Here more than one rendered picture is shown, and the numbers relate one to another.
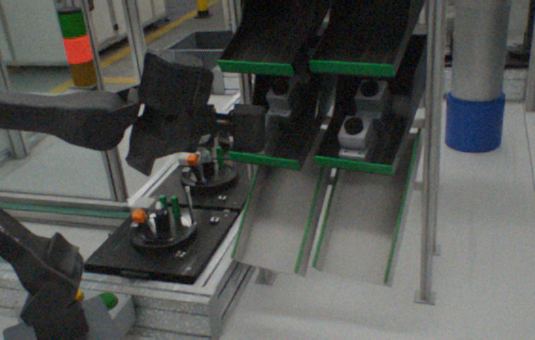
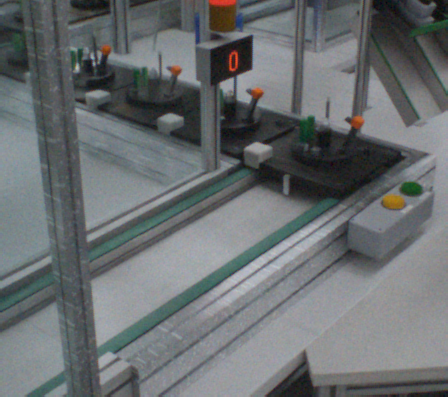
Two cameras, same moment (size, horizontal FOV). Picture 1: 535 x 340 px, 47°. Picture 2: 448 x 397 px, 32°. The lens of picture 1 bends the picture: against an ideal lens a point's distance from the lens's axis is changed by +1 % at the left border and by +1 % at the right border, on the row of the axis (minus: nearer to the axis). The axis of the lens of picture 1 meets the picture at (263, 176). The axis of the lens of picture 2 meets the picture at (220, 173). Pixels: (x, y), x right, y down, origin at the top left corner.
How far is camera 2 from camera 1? 187 cm
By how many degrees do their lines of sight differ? 62
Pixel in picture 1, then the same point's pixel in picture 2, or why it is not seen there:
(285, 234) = (414, 93)
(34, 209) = (159, 220)
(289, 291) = not seen: hidden behind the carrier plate
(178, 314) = (422, 178)
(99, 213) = (220, 186)
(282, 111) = not seen: outside the picture
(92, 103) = not seen: outside the picture
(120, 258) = (346, 174)
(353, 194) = not seen: hidden behind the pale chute
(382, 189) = (423, 41)
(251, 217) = (392, 91)
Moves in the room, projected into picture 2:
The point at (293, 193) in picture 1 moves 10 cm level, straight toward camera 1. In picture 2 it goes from (395, 64) to (439, 70)
